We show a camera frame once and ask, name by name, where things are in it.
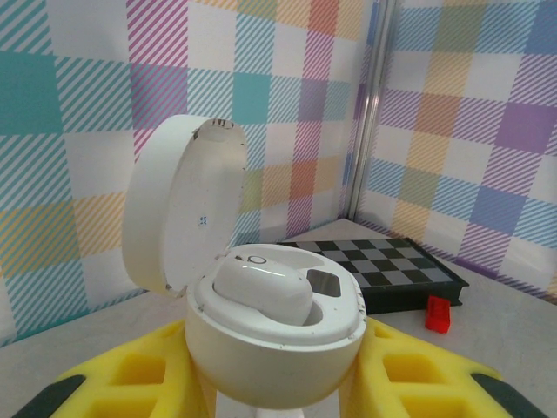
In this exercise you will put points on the aluminium frame post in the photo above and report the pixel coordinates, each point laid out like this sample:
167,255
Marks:
370,130

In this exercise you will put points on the red toy brick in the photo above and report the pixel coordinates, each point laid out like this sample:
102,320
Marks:
437,315

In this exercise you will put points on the black grey chessboard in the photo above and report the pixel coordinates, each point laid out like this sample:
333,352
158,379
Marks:
391,270

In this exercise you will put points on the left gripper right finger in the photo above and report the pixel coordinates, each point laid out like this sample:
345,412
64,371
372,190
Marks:
413,383

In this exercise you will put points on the oval white charging case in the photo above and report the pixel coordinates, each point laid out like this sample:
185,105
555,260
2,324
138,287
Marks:
270,361

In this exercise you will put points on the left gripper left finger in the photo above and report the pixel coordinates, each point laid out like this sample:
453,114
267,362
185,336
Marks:
130,379

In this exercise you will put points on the white earbud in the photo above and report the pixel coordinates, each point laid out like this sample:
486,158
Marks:
261,287

